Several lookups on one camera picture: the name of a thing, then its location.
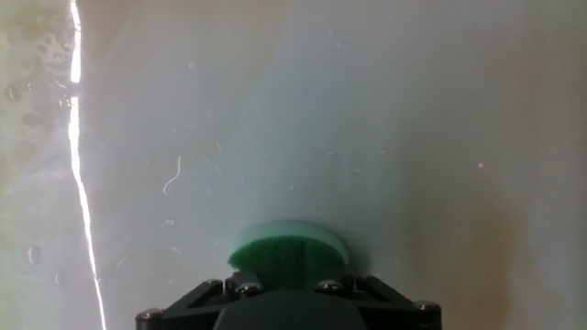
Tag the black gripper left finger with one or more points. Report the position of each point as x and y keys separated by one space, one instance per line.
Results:
x=183 y=316

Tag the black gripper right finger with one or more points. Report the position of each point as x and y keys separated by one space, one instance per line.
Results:
x=403 y=316

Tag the green sponge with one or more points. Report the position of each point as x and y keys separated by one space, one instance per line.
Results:
x=280 y=261

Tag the beige marble slab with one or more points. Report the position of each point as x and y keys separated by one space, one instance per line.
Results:
x=321 y=114

